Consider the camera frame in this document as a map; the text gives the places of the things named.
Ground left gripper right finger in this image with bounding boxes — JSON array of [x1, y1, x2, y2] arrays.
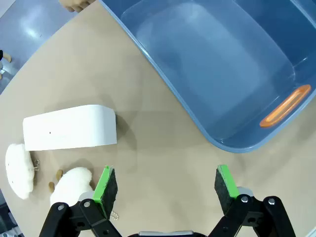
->
[[208, 164, 297, 237]]

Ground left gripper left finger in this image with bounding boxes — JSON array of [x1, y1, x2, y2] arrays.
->
[[39, 165, 123, 237]]

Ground white plush keychain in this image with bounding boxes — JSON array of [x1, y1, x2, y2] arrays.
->
[[5, 143, 40, 200], [48, 167, 119, 221]]

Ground white digital clock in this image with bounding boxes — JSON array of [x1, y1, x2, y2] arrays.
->
[[22, 104, 118, 152]]

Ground person's right hand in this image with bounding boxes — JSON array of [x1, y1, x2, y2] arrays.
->
[[58, 0, 97, 13]]

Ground small tan black object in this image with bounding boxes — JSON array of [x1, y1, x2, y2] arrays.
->
[[0, 49, 12, 81]]

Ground blue plastic basket orange handles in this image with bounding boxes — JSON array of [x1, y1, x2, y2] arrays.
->
[[98, 0, 316, 154]]

